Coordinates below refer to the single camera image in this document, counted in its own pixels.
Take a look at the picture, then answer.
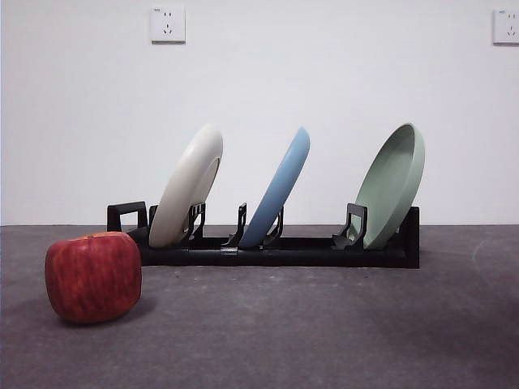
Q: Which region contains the cream yellow plate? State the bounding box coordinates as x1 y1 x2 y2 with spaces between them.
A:
148 122 225 247

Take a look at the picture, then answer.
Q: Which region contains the red apple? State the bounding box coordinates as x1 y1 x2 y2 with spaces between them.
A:
44 230 143 324

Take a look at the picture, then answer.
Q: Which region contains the blue plate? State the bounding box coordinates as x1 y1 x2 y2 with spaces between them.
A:
238 126 311 249

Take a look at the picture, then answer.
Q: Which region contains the black plate rack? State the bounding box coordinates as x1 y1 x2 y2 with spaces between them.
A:
106 200 421 269

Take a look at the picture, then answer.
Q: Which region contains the green plate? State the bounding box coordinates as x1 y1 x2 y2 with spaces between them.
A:
354 122 427 250

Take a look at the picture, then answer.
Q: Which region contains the white wall socket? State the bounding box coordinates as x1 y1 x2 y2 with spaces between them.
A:
150 4 187 45
492 8 519 45

